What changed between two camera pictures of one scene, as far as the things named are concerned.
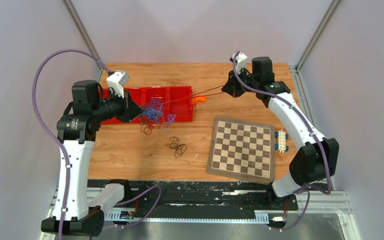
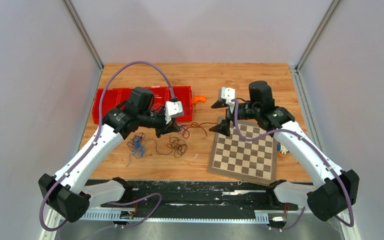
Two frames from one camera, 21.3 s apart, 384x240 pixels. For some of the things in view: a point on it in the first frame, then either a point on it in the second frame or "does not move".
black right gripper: x=233 y=86 → x=223 y=127
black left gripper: x=128 y=110 → x=172 y=127
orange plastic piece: x=195 y=99 does not move
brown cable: x=197 y=95 → x=185 y=133
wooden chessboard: x=243 y=151 does not move
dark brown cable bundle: x=180 y=149 does not move
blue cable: x=153 y=112 → x=139 y=147
